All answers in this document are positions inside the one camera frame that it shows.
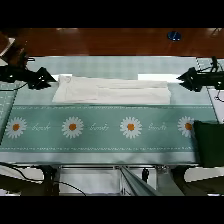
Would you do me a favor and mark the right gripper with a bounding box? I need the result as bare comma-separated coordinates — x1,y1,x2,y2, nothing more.
185,66,203,93

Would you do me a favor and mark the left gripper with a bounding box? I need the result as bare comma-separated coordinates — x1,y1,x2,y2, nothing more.
27,66,49,91

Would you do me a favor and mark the white shirt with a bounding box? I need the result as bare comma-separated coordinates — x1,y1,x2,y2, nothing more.
51,74,172,106

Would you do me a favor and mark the round blue floor disc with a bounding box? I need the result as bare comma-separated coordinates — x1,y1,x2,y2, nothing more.
167,31,183,42

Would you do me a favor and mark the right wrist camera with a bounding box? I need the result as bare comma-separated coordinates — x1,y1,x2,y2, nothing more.
208,55,220,73

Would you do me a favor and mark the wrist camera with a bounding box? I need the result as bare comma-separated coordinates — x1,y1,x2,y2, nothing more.
208,55,220,73
17,49,36,68

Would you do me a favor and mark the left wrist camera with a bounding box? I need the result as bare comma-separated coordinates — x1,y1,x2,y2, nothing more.
17,49,36,68

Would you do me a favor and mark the black cable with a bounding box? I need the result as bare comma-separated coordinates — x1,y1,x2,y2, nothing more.
0,163,88,197

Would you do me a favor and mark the silver frame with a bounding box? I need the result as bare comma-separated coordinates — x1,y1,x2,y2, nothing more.
13,161,201,197

